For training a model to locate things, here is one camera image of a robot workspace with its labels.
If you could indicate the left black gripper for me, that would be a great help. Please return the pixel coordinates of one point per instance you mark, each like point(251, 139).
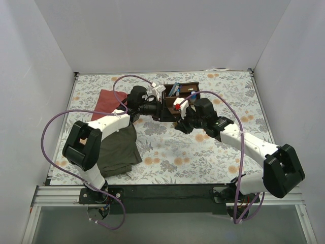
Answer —
point(160, 111)

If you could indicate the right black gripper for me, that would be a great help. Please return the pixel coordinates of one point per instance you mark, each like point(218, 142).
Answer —
point(183, 124)

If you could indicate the blue grey stamp cylinder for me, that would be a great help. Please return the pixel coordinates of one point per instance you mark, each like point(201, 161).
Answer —
point(193, 97)

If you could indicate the brown wooden desk organizer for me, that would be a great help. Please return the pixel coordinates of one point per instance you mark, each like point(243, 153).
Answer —
point(167, 114)

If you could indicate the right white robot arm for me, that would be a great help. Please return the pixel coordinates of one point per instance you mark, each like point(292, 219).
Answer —
point(282, 170)

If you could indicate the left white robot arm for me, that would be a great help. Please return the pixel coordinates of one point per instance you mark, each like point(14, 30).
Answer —
point(83, 145)

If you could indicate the red folded cloth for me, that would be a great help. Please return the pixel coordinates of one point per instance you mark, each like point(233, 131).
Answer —
point(107, 102)

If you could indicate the floral patterned table mat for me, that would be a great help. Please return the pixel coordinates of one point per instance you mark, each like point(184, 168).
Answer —
point(169, 156)

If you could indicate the olive green folded cloth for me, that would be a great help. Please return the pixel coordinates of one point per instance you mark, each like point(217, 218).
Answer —
point(119, 152)

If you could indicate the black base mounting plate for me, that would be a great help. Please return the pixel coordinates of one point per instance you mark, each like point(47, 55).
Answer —
point(152, 199)

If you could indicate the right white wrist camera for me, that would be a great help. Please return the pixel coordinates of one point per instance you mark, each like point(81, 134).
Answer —
point(180, 106)

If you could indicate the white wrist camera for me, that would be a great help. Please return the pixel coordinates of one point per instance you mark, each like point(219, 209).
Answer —
point(157, 90)
point(180, 106)

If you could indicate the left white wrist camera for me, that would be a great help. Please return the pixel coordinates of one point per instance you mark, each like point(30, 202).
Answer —
point(157, 90)

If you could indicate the aluminium frame rail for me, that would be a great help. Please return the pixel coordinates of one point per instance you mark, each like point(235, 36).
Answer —
point(60, 215)

